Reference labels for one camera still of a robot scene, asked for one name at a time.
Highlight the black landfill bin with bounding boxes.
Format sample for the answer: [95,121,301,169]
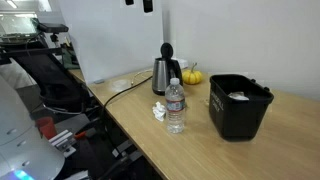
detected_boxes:
[208,73,275,142]

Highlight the stainless steel electric kettle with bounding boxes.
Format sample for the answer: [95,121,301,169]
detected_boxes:
[151,42,184,96]

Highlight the crumpled white tissue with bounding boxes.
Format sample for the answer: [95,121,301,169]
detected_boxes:
[152,101,167,122]

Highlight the clear plastic water bottle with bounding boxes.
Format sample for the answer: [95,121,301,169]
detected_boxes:
[164,77,186,135]

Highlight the small yellow pumpkin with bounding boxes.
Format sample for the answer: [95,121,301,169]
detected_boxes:
[181,62,204,86]

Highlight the white divider panel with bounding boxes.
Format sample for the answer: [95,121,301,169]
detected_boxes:
[58,0,164,85]

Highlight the white paper scrap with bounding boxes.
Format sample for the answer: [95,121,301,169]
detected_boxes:
[227,91,250,102]

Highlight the green bag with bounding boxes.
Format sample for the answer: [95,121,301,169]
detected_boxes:
[61,46,80,70]

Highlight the red cup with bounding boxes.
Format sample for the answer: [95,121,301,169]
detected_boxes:
[35,116,58,140]

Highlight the thin white cable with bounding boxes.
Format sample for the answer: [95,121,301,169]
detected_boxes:
[130,68,154,87]

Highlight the thick black cable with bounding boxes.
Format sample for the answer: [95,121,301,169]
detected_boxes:
[99,75,154,125]

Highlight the aluminium extrusion bracket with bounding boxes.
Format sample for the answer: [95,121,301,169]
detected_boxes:
[49,129,78,158]

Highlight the black metal frame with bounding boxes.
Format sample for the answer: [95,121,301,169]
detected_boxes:
[0,46,98,114]

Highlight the black camera on stand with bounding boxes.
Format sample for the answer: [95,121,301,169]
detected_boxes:
[31,18,70,43]

